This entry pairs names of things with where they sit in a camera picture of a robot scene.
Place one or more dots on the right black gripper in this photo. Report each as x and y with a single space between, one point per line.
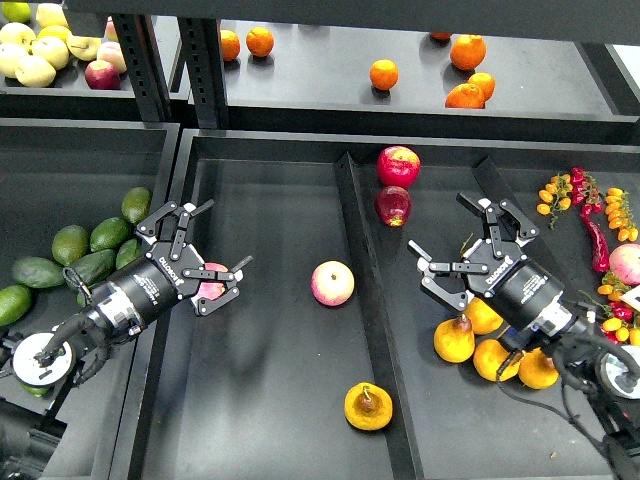
495 270

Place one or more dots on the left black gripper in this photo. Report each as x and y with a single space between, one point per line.
140 292

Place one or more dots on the dark green avocado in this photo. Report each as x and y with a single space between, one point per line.
37 392

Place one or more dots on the yellow pear stem up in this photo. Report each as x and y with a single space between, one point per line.
368 407

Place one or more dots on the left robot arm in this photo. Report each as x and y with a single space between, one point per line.
61 359

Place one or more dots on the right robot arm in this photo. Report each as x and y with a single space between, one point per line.
575 343

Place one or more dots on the yellow pear upper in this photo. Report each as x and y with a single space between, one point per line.
466 245

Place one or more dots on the yellow pear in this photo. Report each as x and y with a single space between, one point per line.
484 320
537 370
466 245
488 357
454 339

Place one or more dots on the yellow pear middle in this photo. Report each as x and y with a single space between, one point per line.
484 320

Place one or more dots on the green avocado upper middle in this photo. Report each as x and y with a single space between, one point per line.
111 233

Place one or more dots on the green avocado top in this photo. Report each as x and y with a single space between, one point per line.
136 204

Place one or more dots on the dark avocado centre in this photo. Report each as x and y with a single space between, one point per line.
92 268

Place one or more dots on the yellow pear left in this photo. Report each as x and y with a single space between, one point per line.
454 339

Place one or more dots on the yellow pear lower centre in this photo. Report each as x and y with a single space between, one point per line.
488 357

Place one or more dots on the light green avocado round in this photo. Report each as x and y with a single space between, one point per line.
70 244

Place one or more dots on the yellow pear lower right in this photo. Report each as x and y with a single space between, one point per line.
537 370

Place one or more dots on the dark avocado left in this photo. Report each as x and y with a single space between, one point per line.
37 272

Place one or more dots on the light green avocado far left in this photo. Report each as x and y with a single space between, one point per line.
15 302

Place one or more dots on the pink apple left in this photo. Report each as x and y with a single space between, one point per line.
212 290

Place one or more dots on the pink apple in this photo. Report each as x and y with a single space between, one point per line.
212 290
332 283

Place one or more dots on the orange cherry tomato vine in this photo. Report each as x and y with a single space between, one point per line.
554 198

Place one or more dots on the red chili pepper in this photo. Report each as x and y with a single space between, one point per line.
599 247

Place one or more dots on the red cherry tomato cluster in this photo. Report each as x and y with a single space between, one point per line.
585 192

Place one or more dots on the dark red apple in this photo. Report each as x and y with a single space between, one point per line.
393 205

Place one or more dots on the pink apple right edge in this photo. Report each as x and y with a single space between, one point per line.
624 263

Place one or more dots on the bright red apple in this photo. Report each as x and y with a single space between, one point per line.
398 166

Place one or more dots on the mixed cherry tomatoes lower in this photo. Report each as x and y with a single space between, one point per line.
618 321

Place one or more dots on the white label card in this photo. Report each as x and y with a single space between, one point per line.
632 298

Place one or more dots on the pink apple centre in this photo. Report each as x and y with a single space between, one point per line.
332 283

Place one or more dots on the orange front right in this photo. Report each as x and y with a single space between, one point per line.
465 96

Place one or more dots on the black centre tray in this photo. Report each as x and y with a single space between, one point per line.
256 390

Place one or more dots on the orange small right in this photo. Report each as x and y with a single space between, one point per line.
485 81

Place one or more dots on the black upper left tray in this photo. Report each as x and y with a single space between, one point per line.
69 97

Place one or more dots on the black tray divider left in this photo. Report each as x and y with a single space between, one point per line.
387 374

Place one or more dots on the green avocado by wall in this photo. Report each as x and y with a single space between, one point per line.
129 251

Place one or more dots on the black shelf post right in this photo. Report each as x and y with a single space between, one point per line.
201 46

